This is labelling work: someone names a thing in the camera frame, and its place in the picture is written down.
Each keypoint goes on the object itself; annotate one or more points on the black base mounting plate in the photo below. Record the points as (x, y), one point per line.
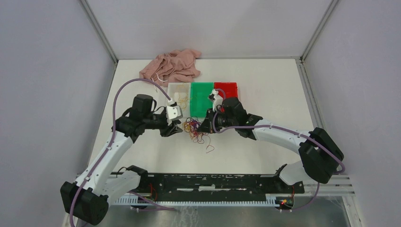
(205, 196)

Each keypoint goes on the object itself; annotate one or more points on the pink crumpled garment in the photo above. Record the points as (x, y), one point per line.
(177, 66)

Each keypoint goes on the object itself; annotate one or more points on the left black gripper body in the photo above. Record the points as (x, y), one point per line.
(156, 121)

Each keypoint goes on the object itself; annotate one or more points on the green plastic bin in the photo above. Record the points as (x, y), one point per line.
(199, 101)

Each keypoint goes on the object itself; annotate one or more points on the red plastic bin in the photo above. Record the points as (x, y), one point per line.
(230, 88)

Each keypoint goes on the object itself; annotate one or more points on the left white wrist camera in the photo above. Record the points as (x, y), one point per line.
(173, 112)

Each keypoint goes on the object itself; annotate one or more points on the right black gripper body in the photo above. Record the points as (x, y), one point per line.
(222, 120)

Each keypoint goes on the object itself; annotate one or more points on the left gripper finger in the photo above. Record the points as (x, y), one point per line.
(166, 132)
(175, 128)

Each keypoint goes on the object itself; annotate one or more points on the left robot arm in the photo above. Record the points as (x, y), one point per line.
(89, 197)

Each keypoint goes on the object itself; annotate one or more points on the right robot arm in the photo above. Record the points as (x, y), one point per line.
(320, 157)

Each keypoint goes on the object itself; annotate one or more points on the aluminium frame rail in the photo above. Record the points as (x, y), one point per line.
(332, 185)

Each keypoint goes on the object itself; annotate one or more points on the white slotted cable duct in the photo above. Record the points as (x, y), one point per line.
(133, 200)

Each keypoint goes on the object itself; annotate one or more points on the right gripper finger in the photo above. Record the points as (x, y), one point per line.
(205, 126)
(210, 117)

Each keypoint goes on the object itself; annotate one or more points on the clear plastic bin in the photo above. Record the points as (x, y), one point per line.
(181, 93)

